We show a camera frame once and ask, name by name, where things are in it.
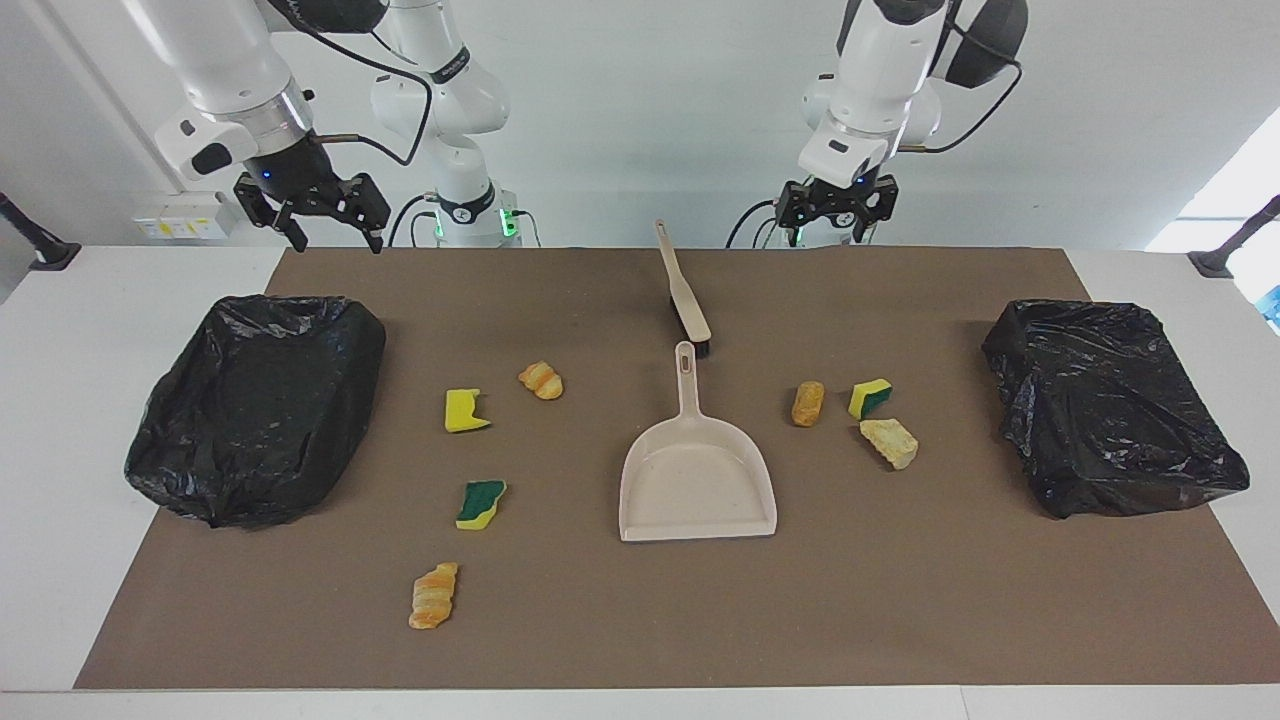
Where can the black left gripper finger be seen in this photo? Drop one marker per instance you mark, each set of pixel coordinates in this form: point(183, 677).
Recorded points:
point(878, 200)
point(793, 210)

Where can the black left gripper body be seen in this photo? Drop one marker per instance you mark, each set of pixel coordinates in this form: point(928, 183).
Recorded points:
point(835, 198)

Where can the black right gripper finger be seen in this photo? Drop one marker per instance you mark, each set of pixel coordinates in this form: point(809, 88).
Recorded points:
point(370, 205)
point(268, 200)

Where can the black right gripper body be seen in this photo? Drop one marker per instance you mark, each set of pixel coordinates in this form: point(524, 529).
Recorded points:
point(300, 175)

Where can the beige hand brush black bristles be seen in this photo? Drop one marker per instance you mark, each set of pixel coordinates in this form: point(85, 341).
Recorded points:
point(688, 300)

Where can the brown bread nugget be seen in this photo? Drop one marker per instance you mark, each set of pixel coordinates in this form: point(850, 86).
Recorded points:
point(808, 403)

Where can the small yellow green sponge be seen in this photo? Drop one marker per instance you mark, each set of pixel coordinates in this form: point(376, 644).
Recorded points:
point(868, 398)

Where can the pale crusty bread chunk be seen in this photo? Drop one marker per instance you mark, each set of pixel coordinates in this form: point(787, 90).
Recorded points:
point(890, 442)

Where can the beige plastic dustpan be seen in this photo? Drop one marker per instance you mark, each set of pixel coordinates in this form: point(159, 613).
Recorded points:
point(695, 490)

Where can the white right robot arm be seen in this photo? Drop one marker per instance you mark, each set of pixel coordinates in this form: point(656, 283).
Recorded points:
point(220, 60)

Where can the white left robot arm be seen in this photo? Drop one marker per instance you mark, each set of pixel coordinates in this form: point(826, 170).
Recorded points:
point(870, 70)

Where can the black bag lined bin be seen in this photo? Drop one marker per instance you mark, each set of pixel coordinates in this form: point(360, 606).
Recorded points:
point(260, 410)
point(1110, 410)

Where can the notched yellow sponge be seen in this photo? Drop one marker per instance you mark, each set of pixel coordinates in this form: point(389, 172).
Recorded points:
point(462, 412)

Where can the orange striped croissant piece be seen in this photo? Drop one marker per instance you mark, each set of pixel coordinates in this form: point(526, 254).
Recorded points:
point(541, 381)
point(433, 595)

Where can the green topped yellow sponge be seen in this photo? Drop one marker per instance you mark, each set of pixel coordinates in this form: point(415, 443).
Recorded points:
point(481, 503)

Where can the brown table mat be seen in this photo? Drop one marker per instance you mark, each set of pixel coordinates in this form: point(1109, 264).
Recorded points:
point(900, 600)

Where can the blue object at edge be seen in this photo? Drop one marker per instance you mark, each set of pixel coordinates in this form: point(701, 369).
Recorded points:
point(1273, 308)

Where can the white wall socket box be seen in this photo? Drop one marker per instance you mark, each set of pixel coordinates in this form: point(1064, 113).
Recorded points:
point(185, 215)

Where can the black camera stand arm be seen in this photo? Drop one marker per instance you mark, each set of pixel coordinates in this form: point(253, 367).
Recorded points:
point(35, 245)
point(1225, 255)

